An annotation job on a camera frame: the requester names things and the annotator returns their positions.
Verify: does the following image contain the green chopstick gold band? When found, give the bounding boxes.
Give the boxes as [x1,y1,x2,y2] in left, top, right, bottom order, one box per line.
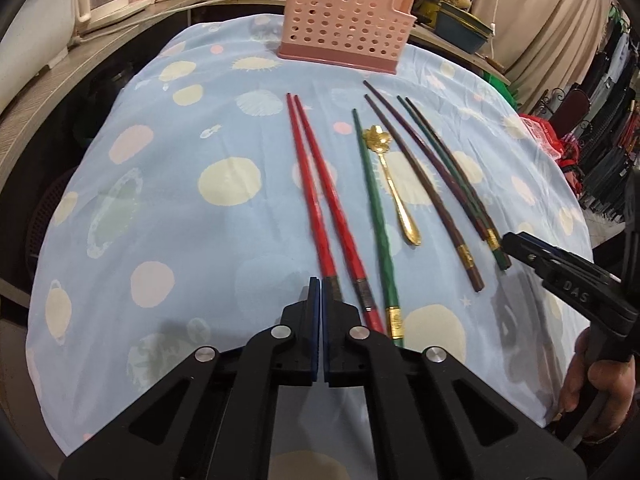
[352,108,405,348]

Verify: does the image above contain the dark green chopstick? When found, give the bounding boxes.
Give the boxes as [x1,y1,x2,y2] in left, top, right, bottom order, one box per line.
[397,96,512,271]

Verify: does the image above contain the brown chopstick gold band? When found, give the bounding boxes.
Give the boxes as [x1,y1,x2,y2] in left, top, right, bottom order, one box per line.
[364,94,485,292]

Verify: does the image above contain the maroon chopstick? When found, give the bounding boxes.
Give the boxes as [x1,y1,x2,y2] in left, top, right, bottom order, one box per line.
[363,80,489,242]

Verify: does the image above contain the gold flower spoon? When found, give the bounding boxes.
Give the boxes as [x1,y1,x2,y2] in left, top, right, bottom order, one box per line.
[363,125,422,246]

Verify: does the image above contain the right hand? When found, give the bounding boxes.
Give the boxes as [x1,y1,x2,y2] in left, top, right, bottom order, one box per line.
[559,328,636,441]

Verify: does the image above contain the red plastic bag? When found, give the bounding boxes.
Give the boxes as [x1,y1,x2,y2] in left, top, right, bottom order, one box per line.
[520,114,584,197]

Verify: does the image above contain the blue patterned tablecloth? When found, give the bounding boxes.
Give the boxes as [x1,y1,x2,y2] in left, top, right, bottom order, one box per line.
[26,14,591,454]

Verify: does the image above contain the beige curtain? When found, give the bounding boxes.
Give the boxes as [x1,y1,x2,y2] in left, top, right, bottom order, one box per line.
[471,0,614,113]

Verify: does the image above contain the pink perforated utensil holder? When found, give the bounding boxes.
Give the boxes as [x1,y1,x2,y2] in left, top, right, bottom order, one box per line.
[278,0,416,74]

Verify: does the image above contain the blue yellow stacked bowls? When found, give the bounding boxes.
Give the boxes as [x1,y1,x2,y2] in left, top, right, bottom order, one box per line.
[434,0,494,54]

